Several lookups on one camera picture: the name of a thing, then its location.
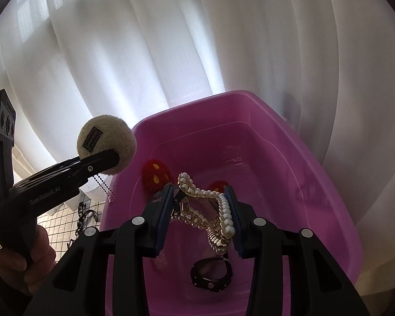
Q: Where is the black studded wristband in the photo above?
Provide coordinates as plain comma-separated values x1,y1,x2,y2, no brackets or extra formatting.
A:
190,257,233,293

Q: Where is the beige fluffy round pouch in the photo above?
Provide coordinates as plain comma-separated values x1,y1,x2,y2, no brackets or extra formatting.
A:
77,115,137,175

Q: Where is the pink strawberry plush headband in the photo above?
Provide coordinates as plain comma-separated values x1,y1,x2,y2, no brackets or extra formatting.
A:
142,159,228,197

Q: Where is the pink plastic bin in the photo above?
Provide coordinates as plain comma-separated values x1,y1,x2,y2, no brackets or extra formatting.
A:
102,91,362,315

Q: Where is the left hand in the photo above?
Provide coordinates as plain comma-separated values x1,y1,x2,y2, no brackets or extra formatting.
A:
0,225,56,295

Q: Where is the white curtain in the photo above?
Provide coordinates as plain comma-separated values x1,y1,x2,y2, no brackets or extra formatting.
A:
0,0,395,295

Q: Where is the black chain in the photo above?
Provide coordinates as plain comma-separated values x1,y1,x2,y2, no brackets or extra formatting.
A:
73,200,100,238

